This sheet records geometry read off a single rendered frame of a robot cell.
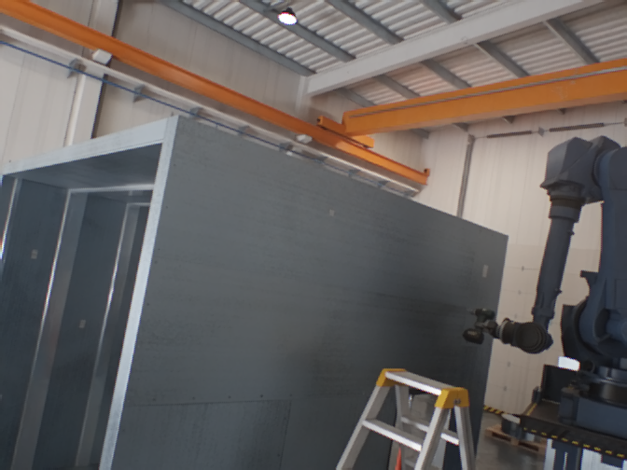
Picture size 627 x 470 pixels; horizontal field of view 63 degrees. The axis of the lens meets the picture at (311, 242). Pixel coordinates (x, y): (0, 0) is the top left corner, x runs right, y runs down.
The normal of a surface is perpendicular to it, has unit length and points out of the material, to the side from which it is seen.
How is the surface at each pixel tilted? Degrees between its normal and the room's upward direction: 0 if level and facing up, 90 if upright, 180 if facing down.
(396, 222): 90
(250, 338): 90
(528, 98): 90
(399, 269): 90
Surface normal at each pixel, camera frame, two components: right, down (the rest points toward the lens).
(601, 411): -0.48, -0.14
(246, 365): 0.65, 0.07
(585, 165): 0.04, -0.06
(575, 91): -0.74, -0.17
